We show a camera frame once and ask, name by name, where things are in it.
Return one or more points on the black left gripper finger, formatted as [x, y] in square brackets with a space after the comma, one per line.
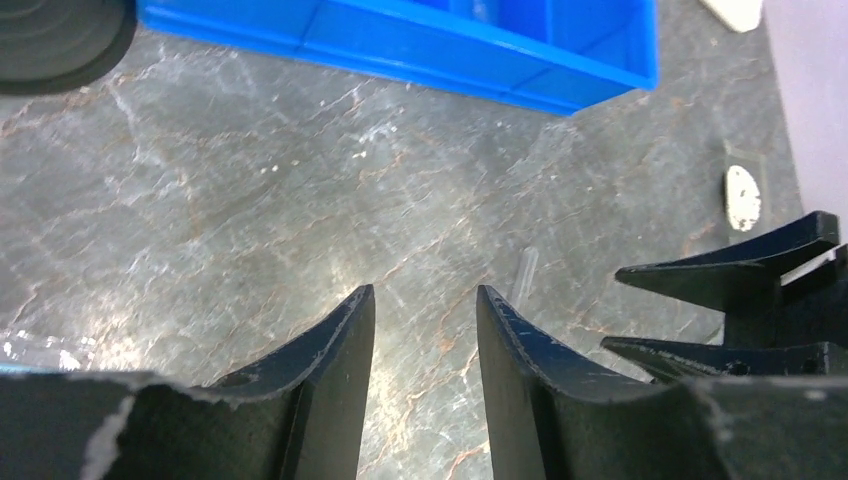
[727, 278]
[669, 361]

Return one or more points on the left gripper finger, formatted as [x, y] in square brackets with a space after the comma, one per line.
[296, 413]
[552, 413]

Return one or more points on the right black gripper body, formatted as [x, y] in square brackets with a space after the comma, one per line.
[810, 309]

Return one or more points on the white round disc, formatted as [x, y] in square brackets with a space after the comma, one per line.
[743, 203]

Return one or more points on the small clear glass tube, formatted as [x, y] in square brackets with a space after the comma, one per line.
[522, 284]

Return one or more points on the white plastic lid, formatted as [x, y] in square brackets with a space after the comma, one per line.
[740, 16]

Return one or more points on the blue divided plastic tray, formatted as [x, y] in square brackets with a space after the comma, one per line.
[552, 56]

